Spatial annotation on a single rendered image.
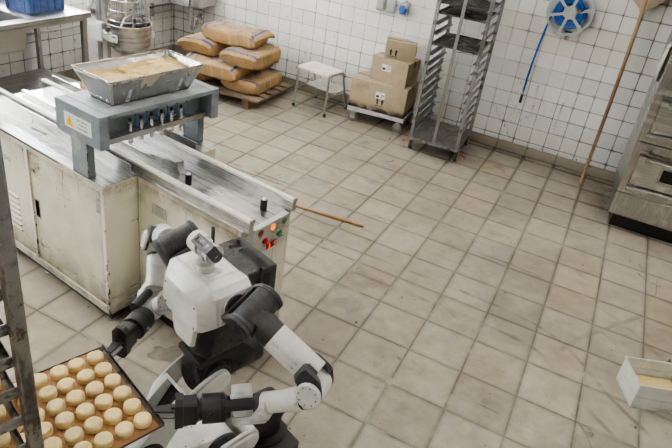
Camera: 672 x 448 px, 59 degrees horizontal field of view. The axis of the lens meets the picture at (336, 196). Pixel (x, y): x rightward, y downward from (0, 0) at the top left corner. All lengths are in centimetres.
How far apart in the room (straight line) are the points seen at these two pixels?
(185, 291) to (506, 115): 485
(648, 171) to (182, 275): 403
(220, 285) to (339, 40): 512
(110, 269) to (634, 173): 389
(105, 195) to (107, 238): 24
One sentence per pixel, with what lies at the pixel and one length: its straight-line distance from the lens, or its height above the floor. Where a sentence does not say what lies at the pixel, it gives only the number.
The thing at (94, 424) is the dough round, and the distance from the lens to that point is 192.
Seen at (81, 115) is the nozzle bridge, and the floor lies 115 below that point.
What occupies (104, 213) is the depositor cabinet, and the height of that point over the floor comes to 70.
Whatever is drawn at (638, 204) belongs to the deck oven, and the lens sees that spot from 535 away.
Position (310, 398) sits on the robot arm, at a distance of 177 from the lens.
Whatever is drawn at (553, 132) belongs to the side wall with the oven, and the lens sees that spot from 626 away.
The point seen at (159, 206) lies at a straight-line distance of 297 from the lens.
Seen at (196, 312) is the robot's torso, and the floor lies 104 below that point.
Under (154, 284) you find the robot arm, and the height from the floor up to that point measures 84.
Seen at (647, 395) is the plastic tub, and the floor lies 10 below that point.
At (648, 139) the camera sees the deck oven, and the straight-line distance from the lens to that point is 517.
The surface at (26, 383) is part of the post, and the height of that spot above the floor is 119.
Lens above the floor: 223
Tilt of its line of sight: 28 degrees down
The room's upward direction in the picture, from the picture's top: 9 degrees clockwise
